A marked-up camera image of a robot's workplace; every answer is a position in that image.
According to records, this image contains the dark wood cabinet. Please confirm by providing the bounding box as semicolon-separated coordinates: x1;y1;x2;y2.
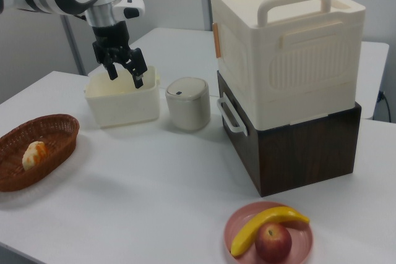
216;70;362;197

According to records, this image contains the white plastic bin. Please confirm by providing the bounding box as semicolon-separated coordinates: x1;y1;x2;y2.
84;65;161;128

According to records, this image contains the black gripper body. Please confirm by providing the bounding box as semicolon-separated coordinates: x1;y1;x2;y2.
92;20;132;66

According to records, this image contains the wall socket with cable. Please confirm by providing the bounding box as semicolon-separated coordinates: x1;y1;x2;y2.
376;90;392;122

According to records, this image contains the yellow banana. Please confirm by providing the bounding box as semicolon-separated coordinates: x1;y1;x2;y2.
230;205;310;258

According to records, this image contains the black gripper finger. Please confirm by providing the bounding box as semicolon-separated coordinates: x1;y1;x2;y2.
124;47;148;89
104;55;119;81

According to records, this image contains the cream storage box with handles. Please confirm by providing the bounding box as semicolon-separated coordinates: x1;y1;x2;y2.
210;0;366;130

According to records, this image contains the cream lidded trash can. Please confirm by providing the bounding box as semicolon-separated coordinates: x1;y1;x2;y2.
165;77;212;131

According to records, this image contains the pink plate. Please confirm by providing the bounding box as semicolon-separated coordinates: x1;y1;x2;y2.
224;201;314;264

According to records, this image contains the brown wicker basket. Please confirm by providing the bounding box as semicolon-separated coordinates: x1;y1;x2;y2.
0;114;80;193

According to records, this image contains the wooden drawer with white handle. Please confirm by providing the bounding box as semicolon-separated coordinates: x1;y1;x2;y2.
215;71;259;153

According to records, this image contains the bread roll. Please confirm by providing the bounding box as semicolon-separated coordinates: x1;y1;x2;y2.
22;141;49;171

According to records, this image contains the red apple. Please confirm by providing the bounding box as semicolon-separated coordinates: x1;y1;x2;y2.
254;222;293;263

